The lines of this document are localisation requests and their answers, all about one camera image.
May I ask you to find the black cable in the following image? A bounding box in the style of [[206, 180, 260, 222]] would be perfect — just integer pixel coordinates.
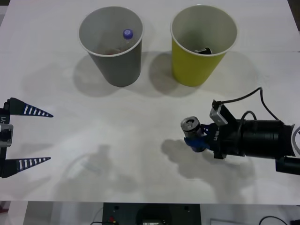
[[258, 215, 292, 225]]

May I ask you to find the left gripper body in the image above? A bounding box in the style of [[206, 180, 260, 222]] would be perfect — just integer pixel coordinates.
[[0, 100, 11, 178]]

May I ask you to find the black robot torso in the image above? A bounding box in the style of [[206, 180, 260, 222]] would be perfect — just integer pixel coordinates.
[[102, 202, 201, 225]]

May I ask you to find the yellow-green plastic bin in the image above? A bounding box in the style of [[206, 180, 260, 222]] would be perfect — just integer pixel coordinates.
[[170, 4, 238, 87]]

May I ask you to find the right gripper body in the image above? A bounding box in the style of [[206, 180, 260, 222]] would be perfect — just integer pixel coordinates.
[[207, 119, 246, 160]]

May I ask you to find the clear bottle with purple cap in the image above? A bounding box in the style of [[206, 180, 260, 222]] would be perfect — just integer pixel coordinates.
[[103, 29, 135, 56]]

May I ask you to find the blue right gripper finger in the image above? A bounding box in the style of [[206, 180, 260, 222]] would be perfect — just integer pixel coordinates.
[[183, 136, 212, 153], [199, 122, 211, 137]]

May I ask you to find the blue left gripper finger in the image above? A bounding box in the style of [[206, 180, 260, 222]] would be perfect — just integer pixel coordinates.
[[0, 157, 52, 179], [7, 97, 54, 118]]

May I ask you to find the grey plastic bin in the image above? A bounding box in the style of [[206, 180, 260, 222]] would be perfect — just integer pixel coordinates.
[[78, 6, 144, 88]]

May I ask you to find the black can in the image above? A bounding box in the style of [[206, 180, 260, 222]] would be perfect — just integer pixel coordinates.
[[193, 47, 213, 55]]

